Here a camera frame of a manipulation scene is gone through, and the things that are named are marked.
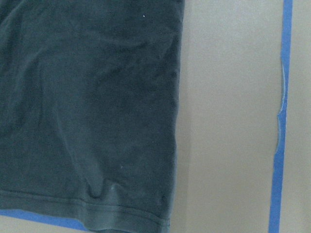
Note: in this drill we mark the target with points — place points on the brown paper table mat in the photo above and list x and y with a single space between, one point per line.
243 127

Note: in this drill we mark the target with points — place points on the black t-shirt with logo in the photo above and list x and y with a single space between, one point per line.
88 107

